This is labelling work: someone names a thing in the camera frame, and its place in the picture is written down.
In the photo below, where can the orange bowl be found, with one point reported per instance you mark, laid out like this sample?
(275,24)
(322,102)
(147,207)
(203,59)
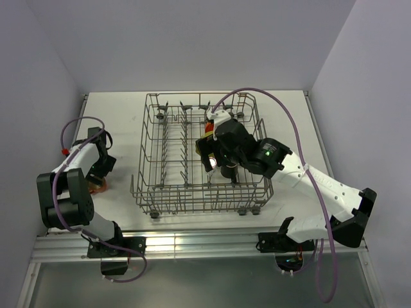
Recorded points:
(209,127)

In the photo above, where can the dark brown mug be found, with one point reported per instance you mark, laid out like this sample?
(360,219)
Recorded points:
(230,172)

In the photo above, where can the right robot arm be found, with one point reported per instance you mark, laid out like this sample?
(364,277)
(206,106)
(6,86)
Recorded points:
(345,210)

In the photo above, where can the grey wire dish rack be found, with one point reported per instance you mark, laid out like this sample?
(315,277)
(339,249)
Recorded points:
(171,177)

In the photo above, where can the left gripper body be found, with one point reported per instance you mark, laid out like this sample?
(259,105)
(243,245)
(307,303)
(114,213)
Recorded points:
(101,167)

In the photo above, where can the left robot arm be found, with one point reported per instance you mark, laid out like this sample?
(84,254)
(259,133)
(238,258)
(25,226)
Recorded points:
(65,193)

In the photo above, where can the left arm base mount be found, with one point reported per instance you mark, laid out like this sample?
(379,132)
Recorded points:
(115,261)

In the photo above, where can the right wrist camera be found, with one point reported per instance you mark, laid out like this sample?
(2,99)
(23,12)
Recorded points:
(217,118)

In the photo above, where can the clear drinking glass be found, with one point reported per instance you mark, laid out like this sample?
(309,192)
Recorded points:
(213,162)

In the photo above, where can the orange brown mug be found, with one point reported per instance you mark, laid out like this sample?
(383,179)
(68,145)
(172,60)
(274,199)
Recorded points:
(95,188)

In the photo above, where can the aluminium mounting rail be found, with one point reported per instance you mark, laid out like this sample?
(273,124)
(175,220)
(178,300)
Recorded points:
(192,244)

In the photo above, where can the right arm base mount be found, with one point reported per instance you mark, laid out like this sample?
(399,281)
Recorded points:
(278,242)

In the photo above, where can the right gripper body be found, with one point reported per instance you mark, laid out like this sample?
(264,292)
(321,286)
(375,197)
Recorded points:
(225,157)

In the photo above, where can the green dotted plate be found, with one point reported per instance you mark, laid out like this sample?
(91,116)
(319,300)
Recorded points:
(203,147)

